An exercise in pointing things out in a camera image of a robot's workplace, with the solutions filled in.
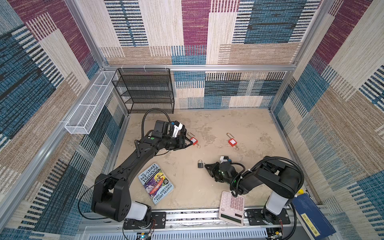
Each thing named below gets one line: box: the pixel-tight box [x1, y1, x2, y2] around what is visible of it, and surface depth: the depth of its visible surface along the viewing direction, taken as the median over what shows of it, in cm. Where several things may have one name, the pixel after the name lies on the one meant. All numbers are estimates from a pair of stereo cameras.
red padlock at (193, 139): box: [187, 132, 199, 146], surface depth 104 cm
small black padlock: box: [197, 159, 204, 169], surface depth 94 cm
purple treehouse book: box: [138, 163, 175, 205], surface depth 85 cm
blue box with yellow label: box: [292, 193, 337, 240], surface depth 74 cm
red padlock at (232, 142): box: [226, 132, 238, 147], surface depth 102 cm
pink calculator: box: [218, 190, 245, 226], surface depth 76 cm
